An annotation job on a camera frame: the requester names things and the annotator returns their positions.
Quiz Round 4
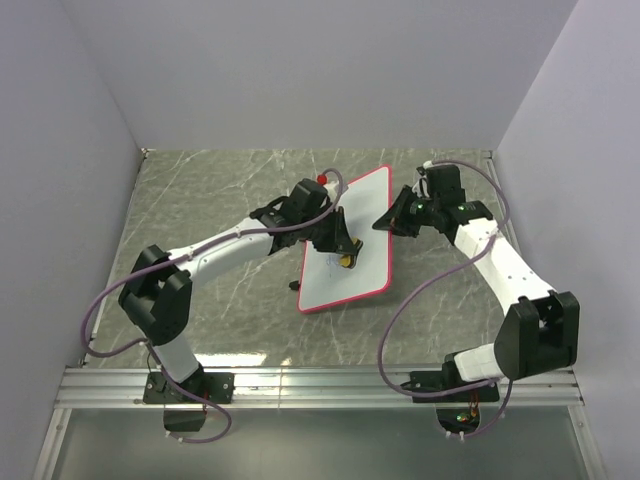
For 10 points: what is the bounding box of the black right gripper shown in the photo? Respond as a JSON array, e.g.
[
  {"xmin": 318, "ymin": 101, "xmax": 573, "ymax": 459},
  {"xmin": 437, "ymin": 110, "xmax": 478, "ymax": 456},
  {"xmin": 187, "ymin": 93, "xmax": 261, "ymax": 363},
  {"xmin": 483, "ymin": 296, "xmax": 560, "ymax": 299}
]
[{"xmin": 371, "ymin": 185, "xmax": 439, "ymax": 238}]

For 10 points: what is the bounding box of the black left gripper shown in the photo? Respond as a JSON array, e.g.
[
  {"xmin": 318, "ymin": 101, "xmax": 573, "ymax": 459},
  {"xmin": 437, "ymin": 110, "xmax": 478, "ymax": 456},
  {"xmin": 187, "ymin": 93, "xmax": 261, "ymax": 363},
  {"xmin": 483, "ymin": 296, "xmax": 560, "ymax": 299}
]
[{"xmin": 301, "ymin": 207, "xmax": 357, "ymax": 256}]

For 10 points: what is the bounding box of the yellow black bone eraser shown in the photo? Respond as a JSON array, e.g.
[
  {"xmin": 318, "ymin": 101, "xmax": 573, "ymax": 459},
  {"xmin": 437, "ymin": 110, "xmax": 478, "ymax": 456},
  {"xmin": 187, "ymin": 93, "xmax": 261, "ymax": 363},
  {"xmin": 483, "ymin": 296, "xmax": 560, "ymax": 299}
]
[{"xmin": 339, "ymin": 237, "xmax": 363, "ymax": 269}]

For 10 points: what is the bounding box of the pink framed whiteboard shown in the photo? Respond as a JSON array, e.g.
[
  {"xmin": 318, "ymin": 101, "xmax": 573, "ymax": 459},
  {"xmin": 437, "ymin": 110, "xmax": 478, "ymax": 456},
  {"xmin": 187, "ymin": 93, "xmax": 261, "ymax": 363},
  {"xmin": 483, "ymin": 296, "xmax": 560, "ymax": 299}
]
[{"xmin": 297, "ymin": 165, "xmax": 392, "ymax": 314}]

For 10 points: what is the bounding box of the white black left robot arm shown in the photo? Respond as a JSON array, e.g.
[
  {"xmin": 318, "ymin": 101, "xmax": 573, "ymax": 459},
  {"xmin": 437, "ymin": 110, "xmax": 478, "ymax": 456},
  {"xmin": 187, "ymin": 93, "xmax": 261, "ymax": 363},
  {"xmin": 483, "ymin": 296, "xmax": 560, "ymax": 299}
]
[{"xmin": 118, "ymin": 196, "xmax": 363, "ymax": 402}]

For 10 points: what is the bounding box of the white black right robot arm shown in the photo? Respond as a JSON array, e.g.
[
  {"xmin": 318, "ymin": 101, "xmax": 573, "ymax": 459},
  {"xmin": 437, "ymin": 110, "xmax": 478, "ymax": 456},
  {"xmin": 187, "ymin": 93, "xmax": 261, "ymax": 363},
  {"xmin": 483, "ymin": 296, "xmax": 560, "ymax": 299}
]
[{"xmin": 373, "ymin": 186, "xmax": 580, "ymax": 400}]

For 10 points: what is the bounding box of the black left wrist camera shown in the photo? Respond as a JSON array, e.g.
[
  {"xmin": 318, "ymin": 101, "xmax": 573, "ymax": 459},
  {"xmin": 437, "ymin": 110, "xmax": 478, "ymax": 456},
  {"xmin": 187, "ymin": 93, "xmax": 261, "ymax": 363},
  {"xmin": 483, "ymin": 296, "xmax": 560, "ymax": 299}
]
[{"xmin": 288, "ymin": 178, "xmax": 328, "ymax": 223}]

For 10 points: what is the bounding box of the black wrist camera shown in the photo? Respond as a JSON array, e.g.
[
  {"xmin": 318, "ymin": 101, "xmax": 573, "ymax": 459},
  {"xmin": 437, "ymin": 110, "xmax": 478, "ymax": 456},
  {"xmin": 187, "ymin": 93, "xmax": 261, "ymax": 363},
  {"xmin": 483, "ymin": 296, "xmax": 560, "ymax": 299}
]
[
  {"xmin": 424, "ymin": 165, "xmax": 466, "ymax": 206},
  {"xmin": 288, "ymin": 178, "xmax": 328, "ymax": 223}
]

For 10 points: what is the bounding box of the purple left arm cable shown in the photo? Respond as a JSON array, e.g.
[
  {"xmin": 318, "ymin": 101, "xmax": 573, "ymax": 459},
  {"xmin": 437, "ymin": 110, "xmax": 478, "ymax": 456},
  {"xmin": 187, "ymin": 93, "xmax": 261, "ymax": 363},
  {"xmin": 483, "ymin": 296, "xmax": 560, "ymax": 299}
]
[{"xmin": 81, "ymin": 168, "xmax": 348, "ymax": 445}]

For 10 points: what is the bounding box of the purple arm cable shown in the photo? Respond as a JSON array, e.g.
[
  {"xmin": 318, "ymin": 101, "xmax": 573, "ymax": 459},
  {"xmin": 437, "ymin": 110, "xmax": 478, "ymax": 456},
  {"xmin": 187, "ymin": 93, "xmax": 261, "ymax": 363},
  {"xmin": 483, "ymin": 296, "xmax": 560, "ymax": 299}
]
[
  {"xmin": 81, "ymin": 168, "xmax": 348, "ymax": 445},
  {"xmin": 377, "ymin": 158, "xmax": 514, "ymax": 442}
]

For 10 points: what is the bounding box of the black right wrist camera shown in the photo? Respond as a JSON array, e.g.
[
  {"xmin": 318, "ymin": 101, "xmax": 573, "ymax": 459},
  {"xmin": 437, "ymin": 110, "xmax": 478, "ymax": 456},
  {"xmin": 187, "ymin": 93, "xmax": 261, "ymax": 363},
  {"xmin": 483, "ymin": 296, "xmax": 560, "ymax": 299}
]
[{"xmin": 424, "ymin": 165, "xmax": 466, "ymax": 206}]

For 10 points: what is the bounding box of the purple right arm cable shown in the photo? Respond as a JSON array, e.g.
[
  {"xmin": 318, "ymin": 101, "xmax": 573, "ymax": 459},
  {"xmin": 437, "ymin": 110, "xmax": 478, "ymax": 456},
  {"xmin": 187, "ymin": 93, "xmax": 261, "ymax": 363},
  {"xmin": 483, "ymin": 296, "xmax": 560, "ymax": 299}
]
[{"xmin": 377, "ymin": 158, "xmax": 514, "ymax": 442}]

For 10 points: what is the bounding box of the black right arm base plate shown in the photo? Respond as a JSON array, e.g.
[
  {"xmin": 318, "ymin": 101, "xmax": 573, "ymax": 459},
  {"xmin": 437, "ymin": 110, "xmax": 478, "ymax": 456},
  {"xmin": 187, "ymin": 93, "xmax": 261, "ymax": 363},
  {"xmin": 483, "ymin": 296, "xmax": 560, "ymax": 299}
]
[{"xmin": 400, "ymin": 370, "xmax": 500, "ymax": 404}]

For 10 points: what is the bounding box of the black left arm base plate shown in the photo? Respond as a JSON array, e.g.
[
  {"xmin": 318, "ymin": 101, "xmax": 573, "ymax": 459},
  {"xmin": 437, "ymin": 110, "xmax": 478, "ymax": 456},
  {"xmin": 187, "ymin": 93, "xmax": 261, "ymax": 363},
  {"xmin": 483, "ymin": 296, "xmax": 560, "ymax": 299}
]
[{"xmin": 142, "ymin": 371, "xmax": 235, "ymax": 405}]

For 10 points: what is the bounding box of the aluminium mounting rail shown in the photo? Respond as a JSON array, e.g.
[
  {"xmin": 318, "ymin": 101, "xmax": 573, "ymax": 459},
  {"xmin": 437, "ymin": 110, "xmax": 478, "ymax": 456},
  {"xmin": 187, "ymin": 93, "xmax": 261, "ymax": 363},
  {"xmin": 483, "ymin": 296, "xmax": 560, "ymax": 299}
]
[{"xmin": 54, "ymin": 366, "xmax": 584, "ymax": 411}]

